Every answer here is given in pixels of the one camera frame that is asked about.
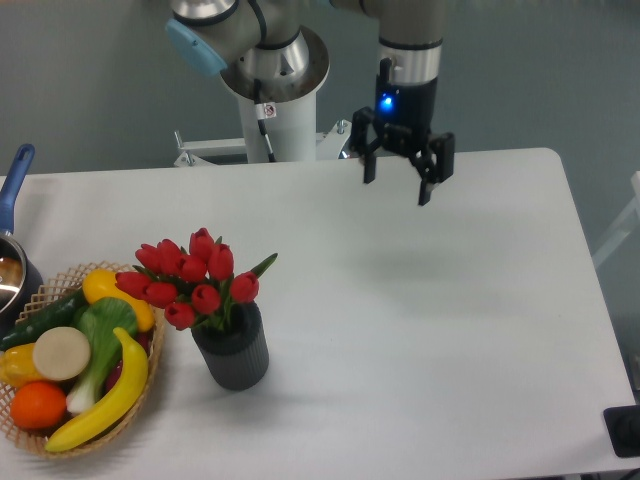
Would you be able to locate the yellow squash toy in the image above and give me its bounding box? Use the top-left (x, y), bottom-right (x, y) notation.
top-left (82, 269), bottom-right (156, 332)

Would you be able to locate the white frame at right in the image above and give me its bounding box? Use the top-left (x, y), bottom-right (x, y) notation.
top-left (592, 171), bottom-right (639, 270)

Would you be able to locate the yellow plastic banana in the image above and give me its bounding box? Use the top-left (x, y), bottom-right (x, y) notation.
top-left (44, 327), bottom-right (149, 453)

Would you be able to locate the red tulip bouquet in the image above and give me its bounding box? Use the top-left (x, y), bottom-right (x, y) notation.
top-left (116, 227), bottom-right (278, 335)

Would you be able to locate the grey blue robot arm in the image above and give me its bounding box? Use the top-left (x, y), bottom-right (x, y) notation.
top-left (165, 1), bottom-right (455, 203)

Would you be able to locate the red fruit toy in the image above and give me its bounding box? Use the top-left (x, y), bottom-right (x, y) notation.
top-left (103, 332), bottom-right (152, 394)

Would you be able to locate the black device table corner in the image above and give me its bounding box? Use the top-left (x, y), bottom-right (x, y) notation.
top-left (603, 405), bottom-right (639, 458)

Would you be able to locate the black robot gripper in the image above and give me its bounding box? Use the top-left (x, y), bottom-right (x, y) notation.
top-left (349, 58), bottom-right (455, 206)

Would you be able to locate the dark pot blue handle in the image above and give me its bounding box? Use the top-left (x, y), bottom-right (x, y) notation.
top-left (1, 144), bottom-right (42, 337)

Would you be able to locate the woven wicker basket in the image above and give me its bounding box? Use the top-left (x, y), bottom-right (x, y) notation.
top-left (1, 262), bottom-right (165, 459)

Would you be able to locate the yellow bell pepper toy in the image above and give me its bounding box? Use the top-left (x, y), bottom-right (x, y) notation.
top-left (1, 343), bottom-right (45, 388)

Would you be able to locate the green bok choy toy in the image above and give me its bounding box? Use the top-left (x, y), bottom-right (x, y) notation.
top-left (66, 297), bottom-right (138, 416)

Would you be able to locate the dark grey ribbed vase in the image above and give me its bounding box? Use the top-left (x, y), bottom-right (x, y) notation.
top-left (191, 302), bottom-right (270, 391)

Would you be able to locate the beige round radish slice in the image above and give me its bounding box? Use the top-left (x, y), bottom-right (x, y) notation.
top-left (32, 327), bottom-right (91, 381)

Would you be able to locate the orange plastic orange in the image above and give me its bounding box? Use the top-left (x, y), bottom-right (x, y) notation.
top-left (10, 381), bottom-right (66, 430)

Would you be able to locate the green cucumber toy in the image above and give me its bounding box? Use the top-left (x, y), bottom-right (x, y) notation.
top-left (1, 289), bottom-right (88, 352)

